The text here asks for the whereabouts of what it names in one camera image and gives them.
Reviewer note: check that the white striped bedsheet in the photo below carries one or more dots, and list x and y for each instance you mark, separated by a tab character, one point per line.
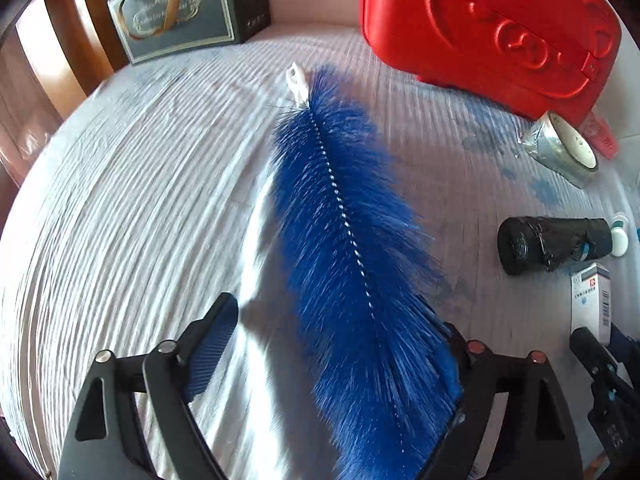
150	200

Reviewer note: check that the silver tape roll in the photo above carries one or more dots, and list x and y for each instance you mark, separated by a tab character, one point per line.
560	152

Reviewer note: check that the blue bristle brush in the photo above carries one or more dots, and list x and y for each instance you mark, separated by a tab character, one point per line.
350	240

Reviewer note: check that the wooden headboard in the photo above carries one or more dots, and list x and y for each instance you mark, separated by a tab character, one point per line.
65	50

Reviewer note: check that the red plastic case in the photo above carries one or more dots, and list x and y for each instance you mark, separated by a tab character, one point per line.
475	25

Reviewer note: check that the white round item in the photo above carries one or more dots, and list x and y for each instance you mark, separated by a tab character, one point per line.
620	241

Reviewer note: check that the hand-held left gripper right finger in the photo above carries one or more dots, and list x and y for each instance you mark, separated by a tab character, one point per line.
470	360

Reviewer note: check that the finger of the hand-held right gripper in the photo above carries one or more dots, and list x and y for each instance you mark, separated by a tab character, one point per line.
597	360
627	352

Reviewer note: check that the white medicine box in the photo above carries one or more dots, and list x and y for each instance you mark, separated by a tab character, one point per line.
592	295

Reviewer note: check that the grey gift bag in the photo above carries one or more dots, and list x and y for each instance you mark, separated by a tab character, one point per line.
185	10

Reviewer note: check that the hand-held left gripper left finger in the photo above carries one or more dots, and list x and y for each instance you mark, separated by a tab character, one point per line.
212	345

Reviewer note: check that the pink packet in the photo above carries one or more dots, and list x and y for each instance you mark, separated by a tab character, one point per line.
602	137

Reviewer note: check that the black bottle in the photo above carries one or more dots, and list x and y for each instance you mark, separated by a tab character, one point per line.
550	245

